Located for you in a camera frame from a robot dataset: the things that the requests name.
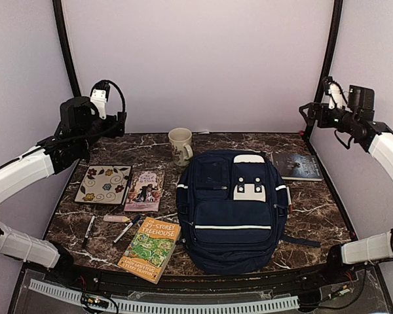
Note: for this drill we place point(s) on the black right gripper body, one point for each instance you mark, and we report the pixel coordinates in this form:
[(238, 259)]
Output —
[(326, 122)]

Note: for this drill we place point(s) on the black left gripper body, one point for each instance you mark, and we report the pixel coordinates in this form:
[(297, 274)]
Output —
[(115, 127)]

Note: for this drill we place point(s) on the pink Taming of Shrew book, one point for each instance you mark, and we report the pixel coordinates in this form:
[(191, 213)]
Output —
[(145, 191)]

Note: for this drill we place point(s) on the orange 39-Storey Treehouse book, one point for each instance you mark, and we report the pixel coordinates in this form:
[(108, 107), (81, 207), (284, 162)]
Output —
[(150, 249)]

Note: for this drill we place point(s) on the navy blue student backpack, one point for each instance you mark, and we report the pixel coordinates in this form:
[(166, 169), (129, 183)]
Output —
[(233, 208)]

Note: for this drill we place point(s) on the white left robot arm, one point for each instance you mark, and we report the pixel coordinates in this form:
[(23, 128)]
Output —
[(83, 121)]

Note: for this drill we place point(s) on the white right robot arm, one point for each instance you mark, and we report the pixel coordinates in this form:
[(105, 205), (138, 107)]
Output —
[(352, 112)]

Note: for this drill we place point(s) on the cream seashell mug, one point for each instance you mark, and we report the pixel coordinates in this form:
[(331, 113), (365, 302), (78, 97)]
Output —
[(180, 141)]

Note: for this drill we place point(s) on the dark blue hardcover book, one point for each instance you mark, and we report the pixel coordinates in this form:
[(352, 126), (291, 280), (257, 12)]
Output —
[(297, 167)]

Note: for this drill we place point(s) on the blue pen beside plate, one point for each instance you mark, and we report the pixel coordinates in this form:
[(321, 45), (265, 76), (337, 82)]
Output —
[(127, 188)]

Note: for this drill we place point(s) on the pink crayon shaped eraser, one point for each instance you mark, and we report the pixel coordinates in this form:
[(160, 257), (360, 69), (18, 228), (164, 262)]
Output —
[(116, 218)]

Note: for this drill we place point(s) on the black marker pen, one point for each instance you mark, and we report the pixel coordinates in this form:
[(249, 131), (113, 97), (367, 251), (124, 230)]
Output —
[(88, 231)]

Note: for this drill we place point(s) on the blue capped marker pen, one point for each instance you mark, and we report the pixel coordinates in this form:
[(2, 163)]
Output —
[(128, 226)]

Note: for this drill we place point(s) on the red tipped white pen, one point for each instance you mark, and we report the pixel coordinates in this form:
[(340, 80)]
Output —
[(290, 204)]

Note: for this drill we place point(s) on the black right frame post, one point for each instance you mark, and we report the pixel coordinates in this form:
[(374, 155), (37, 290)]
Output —
[(330, 49)]

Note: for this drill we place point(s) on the black frame post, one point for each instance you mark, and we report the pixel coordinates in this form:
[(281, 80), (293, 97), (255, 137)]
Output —
[(330, 49), (65, 47)]

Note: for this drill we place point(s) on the black left frame post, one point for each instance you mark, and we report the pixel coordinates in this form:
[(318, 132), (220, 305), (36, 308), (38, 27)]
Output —
[(65, 47)]

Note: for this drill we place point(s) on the black front table rail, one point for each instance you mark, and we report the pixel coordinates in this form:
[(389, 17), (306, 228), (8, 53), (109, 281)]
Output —
[(120, 281)]

